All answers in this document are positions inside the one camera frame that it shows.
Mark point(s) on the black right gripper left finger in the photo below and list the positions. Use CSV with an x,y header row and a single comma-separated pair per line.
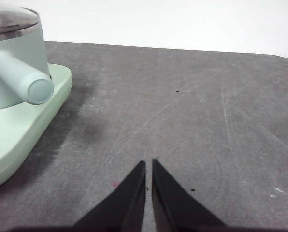
x,y
124,207

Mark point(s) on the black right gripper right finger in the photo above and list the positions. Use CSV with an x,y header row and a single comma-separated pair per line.
x,y
175,210

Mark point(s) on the mint green breakfast machine base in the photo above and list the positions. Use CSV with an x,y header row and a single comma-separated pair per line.
x,y
18,135

